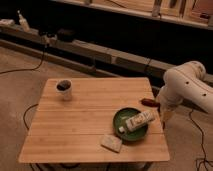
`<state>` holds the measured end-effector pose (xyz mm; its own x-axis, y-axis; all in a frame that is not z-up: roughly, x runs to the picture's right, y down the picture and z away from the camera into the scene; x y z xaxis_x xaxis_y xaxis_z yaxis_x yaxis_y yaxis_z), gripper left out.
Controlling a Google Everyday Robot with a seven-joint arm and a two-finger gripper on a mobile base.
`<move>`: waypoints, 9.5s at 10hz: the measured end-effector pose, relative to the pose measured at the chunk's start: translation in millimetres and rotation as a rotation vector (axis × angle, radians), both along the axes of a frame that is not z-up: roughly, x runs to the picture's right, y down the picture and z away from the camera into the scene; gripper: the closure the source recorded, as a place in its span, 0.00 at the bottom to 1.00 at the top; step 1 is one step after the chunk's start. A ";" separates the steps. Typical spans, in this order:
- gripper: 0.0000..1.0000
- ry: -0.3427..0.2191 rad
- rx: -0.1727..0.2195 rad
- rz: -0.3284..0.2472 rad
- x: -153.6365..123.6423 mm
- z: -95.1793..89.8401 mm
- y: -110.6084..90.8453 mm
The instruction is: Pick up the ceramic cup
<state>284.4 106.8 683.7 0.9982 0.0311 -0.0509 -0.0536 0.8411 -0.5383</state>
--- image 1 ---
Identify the white spray bottle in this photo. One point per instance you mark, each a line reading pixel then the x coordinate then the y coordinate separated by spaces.
pixel 23 22

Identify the beige sponge block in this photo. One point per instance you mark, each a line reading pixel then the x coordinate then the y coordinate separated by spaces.
pixel 111 142

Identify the black device on ledge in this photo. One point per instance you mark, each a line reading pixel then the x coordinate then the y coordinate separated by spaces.
pixel 66 35

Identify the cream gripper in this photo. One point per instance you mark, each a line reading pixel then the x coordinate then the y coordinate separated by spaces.
pixel 166 114

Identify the wooden table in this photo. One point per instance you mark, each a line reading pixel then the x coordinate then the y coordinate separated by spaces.
pixel 70 131

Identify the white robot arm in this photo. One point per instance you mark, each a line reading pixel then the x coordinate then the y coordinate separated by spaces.
pixel 181 82

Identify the dark red object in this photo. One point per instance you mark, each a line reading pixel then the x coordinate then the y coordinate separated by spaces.
pixel 150 102

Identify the green bowl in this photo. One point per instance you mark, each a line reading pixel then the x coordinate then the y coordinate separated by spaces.
pixel 119 120

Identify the white tube bottle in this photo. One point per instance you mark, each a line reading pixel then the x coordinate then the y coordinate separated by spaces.
pixel 137 121

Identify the white ceramic cup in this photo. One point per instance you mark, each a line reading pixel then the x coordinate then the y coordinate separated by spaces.
pixel 64 87

